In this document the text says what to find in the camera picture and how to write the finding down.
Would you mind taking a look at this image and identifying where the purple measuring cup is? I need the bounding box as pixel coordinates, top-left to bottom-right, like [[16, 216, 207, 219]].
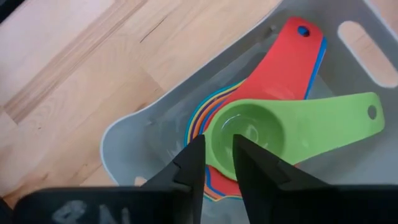
[[190, 83, 246, 144]]

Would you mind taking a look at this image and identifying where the yellow measuring cup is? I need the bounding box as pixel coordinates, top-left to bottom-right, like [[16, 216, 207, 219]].
[[186, 81, 246, 147]]

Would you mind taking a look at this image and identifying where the orange measuring cup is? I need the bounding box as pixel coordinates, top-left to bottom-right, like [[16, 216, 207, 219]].
[[194, 88, 243, 200]]

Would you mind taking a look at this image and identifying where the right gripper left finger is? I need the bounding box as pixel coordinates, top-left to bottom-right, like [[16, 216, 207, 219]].
[[14, 134, 206, 224]]

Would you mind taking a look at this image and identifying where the red measuring cup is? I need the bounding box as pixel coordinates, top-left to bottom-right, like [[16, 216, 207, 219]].
[[203, 16, 325, 197]]

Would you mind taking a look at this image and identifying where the green measuring cup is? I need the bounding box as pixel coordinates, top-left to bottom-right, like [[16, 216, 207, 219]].
[[203, 91, 386, 181]]

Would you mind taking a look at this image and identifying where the teal measuring cup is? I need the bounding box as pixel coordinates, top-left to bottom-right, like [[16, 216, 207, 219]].
[[183, 79, 246, 202]]

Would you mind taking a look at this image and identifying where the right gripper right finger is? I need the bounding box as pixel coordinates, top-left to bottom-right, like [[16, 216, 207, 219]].
[[232, 134, 398, 224]]

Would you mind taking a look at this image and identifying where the pale grey plastic basket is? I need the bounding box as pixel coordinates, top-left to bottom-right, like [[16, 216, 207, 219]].
[[99, 0, 398, 224]]

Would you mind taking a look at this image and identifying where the blue measuring cup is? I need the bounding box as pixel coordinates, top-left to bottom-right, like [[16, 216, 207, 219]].
[[198, 36, 328, 198]]

